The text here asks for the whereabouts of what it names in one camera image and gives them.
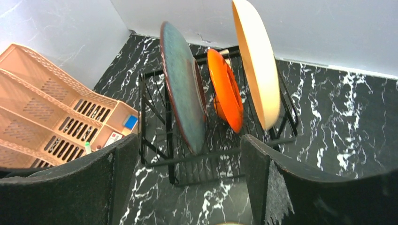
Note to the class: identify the red white card box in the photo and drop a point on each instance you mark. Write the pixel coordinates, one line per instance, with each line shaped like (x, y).
(113, 138)

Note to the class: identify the black wire dish rack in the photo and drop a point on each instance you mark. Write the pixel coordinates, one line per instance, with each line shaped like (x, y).
(162, 143)

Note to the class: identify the dark teal plate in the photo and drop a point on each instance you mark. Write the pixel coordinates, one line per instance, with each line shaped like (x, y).
(184, 86)

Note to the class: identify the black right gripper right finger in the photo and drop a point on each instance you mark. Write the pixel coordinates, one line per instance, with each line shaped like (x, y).
(284, 191)

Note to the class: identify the orange red plate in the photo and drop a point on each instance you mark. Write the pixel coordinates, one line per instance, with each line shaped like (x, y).
(227, 101)

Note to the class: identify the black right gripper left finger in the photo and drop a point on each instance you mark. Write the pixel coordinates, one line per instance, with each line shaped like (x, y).
(91, 190)

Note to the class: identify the blue eraser block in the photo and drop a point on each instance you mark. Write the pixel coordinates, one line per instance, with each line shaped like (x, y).
(130, 122)

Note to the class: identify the yellow plate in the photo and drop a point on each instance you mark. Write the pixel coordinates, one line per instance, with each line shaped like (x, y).
(258, 61)

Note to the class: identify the orange file organizer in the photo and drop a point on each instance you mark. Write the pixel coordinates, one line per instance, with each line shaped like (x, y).
(46, 116)

